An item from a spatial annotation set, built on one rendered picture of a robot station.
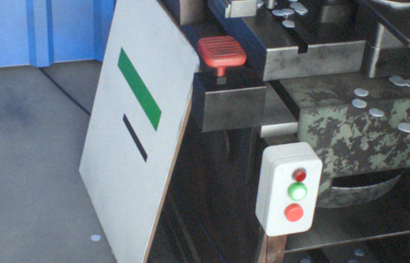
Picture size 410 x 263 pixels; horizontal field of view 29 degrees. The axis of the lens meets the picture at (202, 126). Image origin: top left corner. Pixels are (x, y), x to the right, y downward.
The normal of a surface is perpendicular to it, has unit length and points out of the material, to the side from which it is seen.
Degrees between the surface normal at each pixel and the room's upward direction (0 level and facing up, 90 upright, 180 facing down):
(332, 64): 90
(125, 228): 78
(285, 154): 0
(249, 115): 90
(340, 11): 90
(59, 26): 90
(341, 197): 105
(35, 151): 0
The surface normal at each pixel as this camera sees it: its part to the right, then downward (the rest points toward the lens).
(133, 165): -0.90, -0.04
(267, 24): 0.07, -0.84
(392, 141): 0.29, 0.54
